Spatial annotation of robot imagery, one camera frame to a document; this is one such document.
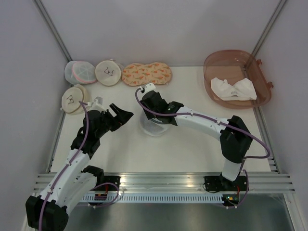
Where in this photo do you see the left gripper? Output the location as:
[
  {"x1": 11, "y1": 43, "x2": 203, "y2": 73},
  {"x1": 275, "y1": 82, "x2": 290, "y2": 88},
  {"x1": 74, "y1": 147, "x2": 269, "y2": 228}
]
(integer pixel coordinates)
[{"x1": 95, "y1": 103, "x2": 133, "y2": 138}]

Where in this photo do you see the white mesh bag blue zipper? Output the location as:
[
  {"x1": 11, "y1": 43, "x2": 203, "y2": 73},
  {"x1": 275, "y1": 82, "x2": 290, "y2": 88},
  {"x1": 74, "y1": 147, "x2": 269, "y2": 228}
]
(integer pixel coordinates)
[{"x1": 139, "y1": 113, "x2": 169, "y2": 137}]

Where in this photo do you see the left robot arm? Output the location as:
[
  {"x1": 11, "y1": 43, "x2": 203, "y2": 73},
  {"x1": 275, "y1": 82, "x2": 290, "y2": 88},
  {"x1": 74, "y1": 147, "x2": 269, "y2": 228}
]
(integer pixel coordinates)
[{"x1": 26, "y1": 102, "x2": 133, "y2": 231}]

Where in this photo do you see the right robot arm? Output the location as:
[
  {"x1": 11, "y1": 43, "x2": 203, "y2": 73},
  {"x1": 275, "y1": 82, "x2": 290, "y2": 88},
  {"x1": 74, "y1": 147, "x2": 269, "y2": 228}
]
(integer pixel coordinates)
[{"x1": 139, "y1": 90, "x2": 253, "y2": 190}]

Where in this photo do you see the beige round bag upper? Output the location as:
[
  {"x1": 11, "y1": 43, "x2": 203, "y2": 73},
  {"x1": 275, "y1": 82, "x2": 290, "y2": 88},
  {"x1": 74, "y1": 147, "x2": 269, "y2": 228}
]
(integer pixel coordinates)
[{"x1": 95, "y1": 60, "x2": 124, "y2": 87}]

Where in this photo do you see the beige round bag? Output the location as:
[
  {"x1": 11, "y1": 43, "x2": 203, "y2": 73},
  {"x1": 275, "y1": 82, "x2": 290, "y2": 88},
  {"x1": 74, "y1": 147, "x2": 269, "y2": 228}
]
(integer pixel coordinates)
[
  {"x1": 60, "y1": 84, "x2": 92, "y2": 115},
  {"x1": 95, "y1": 60, "x2": 124, "y2": 87}
]

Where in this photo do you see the beige round bag lower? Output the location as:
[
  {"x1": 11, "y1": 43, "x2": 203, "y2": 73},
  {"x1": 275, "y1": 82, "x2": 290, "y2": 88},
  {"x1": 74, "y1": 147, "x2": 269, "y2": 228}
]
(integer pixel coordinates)
[{"x1": 60, "y1": 84, "x2": 92, "y2": 115}]

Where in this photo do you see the white mesh bag pink trim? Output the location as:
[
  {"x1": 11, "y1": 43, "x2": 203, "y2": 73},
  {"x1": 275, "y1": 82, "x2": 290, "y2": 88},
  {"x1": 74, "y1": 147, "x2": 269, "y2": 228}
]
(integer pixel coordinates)
[{"x1": 64, "y1": 61, "x2": 97, "y2": 85}]

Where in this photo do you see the white bra in basket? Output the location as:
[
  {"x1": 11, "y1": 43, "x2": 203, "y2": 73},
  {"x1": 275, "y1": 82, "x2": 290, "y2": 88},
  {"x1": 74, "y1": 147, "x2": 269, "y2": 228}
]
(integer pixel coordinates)
[{"x1": 211, "y1": 78, "x2": 257, "y2": 101}]

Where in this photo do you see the orange floral fabric pouch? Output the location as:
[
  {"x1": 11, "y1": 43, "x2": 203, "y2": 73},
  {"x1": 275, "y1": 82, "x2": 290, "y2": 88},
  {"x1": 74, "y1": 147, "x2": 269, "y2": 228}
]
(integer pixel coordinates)
[{"x1": 122, "y1": 62, "x2": 173, "y2": 87}]

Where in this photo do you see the pink translucent plastic basket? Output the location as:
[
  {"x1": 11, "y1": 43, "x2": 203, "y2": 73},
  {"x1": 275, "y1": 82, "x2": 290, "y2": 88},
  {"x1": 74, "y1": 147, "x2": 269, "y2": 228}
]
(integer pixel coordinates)
[{"x1": 204, "y1": 50, "x2": 273, "y2": 109}]

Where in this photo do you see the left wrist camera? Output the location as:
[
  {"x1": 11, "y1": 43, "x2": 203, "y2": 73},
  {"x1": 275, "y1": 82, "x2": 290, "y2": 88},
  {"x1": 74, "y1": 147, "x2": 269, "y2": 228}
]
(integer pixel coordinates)
[{"x1": 90, "y1": 97, "x2": 105, "y2": 112}]

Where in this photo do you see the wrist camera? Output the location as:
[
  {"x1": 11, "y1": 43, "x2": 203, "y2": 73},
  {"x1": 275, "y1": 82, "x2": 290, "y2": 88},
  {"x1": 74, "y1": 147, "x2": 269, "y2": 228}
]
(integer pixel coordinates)
[
  {"x1": 141, "y1": 83, "x2": 156, "y2": 94},
  {"x1": 90, "y1": 97, "x2": 105, "y2": 112}
]

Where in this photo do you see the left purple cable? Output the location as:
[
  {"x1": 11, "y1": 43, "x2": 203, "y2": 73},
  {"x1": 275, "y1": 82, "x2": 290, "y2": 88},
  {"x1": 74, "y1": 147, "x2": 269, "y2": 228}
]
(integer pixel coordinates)
[{"x1": 38, "y1": 101, "x2": 121, "y2": 231}]

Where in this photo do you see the purple cable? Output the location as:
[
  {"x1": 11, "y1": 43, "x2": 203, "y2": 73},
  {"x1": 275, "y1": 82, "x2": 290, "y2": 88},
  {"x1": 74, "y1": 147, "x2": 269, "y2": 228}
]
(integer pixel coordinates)
[
  {"x1": 38, "y1": 101, "x2": 121, "y2": 231},
  {"x1": 134, "y1": 87, "x2": 271, "y2": 210}
]

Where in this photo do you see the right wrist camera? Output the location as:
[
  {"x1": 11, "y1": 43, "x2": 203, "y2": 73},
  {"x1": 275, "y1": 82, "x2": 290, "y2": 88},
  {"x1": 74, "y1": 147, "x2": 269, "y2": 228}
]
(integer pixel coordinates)
[{"x1": 141, "y1": 83, "x2": 156, "y2": 94}]

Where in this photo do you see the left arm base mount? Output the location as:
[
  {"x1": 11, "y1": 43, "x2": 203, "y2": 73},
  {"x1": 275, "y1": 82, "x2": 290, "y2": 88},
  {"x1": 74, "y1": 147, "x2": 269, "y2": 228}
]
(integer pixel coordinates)
[{"x1": 94, "y1": 176, "x2": 121, "y2": 192}]

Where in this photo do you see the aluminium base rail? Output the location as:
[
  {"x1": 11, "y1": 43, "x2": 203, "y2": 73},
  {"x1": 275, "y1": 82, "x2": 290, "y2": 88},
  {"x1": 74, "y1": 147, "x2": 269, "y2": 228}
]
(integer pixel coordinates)
[{"x1": 33, "y1": 171, "x2": 296, "y2": 193}]

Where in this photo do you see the white slotted cable duct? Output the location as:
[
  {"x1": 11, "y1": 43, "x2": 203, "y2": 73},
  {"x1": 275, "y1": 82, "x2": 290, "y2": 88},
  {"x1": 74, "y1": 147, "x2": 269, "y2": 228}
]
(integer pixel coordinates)
[{"x1": 80, "y1": 193, "x2": 224, "y2": 204}]

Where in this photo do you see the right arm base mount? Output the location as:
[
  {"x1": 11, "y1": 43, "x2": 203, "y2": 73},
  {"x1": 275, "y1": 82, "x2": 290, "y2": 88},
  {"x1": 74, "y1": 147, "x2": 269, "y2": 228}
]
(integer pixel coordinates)
[{"x1": 203, "y1": 176, "x2": 248, "y2": 193}]

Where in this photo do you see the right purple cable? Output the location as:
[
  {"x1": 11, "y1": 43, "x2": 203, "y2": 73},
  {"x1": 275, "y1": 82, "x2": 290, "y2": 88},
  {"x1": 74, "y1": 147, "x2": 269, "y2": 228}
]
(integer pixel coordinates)
[{"x1": 134, "y1": 87, "x2": 271, "y2": 210}]

